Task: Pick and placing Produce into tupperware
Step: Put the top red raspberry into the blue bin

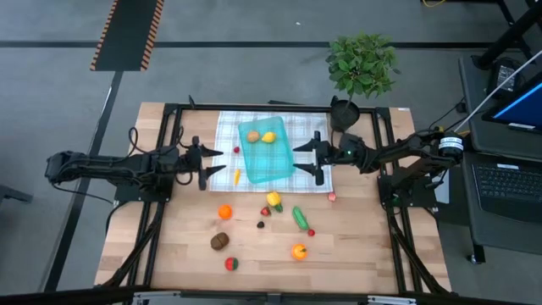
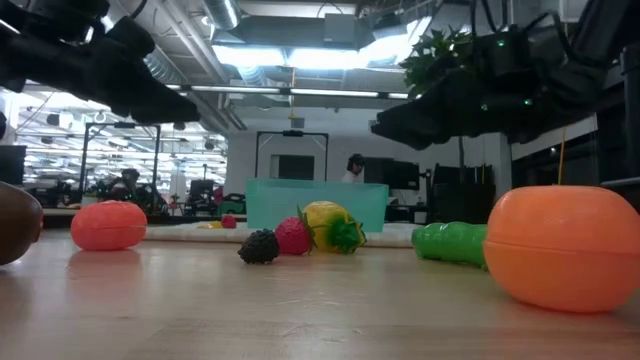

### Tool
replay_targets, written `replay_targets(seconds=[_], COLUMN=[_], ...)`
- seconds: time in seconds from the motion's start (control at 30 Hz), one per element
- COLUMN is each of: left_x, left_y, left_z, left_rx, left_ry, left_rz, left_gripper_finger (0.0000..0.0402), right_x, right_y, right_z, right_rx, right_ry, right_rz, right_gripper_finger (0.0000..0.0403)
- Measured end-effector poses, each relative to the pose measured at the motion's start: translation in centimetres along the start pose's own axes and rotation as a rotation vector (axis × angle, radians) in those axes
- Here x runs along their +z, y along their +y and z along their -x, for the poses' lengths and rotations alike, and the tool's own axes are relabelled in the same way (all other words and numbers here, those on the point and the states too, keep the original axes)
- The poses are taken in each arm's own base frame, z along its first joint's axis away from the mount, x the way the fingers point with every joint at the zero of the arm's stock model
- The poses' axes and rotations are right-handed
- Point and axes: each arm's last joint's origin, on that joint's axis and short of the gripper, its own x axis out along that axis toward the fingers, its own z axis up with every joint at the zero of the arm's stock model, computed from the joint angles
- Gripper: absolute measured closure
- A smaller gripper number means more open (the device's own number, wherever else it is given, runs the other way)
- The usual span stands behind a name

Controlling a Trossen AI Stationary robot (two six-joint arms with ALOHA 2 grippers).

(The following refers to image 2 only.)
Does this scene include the black metal frame rig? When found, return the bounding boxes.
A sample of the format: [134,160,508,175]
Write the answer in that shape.
[81,121,162,201]
[254,130,330,182]

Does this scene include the silver round ceiling duct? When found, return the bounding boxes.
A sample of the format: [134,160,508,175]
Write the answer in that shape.
[201,0,242,31]

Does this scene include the red toy strawberry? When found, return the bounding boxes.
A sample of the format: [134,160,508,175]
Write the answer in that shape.
[273,207,316,257]

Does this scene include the green plant in black pot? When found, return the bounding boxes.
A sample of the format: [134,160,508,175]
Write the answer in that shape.
[399,27,497,225]

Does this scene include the green crate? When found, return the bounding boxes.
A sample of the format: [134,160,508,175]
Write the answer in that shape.
[215,198,247,217]

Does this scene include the person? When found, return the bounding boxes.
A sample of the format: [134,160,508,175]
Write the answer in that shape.
[341,152,367,184]
[107,168,151,209]

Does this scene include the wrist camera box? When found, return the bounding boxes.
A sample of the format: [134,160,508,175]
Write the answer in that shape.
[473,27,534,77]
[104,16,157,59]

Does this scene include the green toy cucumber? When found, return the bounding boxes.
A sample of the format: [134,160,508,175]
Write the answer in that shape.
[410,221,489,269]

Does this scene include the white checkered cloth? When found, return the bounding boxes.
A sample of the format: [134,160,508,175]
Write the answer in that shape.
[144,222,414,249]

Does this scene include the orange toy orange green stem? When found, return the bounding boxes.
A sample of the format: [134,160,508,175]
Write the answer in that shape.
[482,184,640,314]

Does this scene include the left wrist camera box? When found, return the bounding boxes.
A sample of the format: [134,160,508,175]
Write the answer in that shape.
[104,16,157,59]

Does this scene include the yellow hanging cord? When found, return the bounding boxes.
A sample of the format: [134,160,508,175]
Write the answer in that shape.
[556,127,567,186]

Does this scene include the brown toy kiwi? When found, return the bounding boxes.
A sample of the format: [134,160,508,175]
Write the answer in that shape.
[0,180,45,266]

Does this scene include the black toy blackberry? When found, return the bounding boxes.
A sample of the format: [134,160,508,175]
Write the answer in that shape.
[236,228,281,265]

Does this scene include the teal translucent tupperware container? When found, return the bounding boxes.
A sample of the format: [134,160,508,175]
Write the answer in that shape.
[244,178,390,234]

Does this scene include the orange ridged toy mandarin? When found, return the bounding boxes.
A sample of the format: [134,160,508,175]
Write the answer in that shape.
[69,199,148,252]

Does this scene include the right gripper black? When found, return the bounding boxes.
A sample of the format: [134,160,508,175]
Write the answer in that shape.
[370,64,606,150]

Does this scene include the yellow toy pineapple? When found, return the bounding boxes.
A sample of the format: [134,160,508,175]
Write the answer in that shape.
[301,200,367,255]

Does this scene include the grey rectangular ceiling duct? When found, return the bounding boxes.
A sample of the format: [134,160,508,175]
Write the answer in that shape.
[227,0,436,51]

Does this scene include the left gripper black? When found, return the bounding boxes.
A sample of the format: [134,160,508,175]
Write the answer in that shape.
[0,39,201,125]

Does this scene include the long ceiling light bar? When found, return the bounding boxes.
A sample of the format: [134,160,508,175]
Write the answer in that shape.
[164,83,409,100]

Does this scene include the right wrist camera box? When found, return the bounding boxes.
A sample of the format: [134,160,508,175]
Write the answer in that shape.
[473,27,534,77]

